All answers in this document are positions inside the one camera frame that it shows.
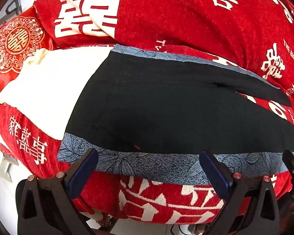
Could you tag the black pants with blue trim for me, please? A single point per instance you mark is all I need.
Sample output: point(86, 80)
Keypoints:
point(161, 107)

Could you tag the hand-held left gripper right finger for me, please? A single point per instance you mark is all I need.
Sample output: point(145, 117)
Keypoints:
point(216, 176)

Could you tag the white stool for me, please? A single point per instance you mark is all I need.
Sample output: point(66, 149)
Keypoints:
point(5, 166)

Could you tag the red printed blanket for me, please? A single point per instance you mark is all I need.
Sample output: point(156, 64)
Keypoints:
point(186, 17)

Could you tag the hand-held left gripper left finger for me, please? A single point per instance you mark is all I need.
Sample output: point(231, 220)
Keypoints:
point(81, 173)

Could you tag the cream cloth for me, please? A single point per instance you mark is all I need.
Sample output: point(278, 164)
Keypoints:
point(46, 88)

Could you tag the red embroidered pillow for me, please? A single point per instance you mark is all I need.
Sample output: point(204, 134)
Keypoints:
point(17, 41)

